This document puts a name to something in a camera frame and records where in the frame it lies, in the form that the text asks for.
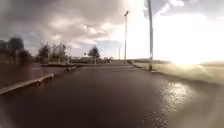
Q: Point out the tall street lamp pole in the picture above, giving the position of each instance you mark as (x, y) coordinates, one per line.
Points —
(125, 36)

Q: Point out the pale grass verge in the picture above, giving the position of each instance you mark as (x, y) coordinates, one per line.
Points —
(186, 71)

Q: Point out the dark tree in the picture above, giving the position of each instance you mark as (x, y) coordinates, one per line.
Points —
(94, 52)

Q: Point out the pale kerb strip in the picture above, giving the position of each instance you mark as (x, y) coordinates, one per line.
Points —
(26, 82)

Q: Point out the group of trees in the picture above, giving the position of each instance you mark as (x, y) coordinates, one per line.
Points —
(53, 52)

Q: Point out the thick grey pole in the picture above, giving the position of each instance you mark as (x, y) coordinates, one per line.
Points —
(150, 33)

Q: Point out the dark wet asphalt path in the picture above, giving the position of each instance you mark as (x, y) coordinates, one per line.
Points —
(100, 96)

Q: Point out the dark ground beside kerb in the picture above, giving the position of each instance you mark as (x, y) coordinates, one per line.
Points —
(20, 73)

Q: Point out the low building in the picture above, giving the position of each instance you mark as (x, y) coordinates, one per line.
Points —
(81, 59)

